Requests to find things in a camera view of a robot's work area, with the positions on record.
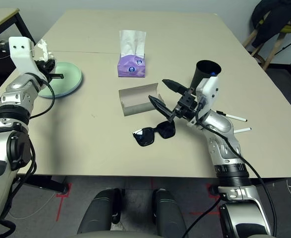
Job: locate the light grey robot torso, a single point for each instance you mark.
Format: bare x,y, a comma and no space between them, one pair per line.
115,235

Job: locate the wooden stool yellow seat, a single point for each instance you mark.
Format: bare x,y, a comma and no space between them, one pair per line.
272,54

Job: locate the dark grey robot leg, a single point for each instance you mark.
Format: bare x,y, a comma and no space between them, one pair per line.
170,215
98,213

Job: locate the black plastic cup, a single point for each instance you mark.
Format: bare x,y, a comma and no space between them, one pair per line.
202,72

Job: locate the dark grey robot left leg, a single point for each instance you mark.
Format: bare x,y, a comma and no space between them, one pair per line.
98,213

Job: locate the white marker blue cap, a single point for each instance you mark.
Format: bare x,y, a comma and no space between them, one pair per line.
243,130

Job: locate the dark grey robot right leg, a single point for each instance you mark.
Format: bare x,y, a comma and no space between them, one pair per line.
170,215

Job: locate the black jacket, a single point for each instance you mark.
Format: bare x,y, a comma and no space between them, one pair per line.
271,22

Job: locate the grey glasses case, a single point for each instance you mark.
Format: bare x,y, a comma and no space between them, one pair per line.
137,107

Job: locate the green plastic plate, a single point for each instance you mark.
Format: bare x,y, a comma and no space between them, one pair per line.
68,77

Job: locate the white marker black cap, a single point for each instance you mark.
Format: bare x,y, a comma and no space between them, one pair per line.
234,117

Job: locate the purple tissue pack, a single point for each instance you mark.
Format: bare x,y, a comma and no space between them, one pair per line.
131,68

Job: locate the black sunglasses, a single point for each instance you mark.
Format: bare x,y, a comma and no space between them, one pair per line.
145,137

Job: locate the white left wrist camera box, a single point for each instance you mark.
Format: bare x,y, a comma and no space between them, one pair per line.
20,52

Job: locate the black table foot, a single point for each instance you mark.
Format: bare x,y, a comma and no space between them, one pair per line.
48,184
213,190

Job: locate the white tissue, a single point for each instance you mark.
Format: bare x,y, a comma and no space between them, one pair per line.
43,50

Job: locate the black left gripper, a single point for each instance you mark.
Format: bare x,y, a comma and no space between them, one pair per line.
48,74

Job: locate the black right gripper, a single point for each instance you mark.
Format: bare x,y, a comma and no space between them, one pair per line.
186,102

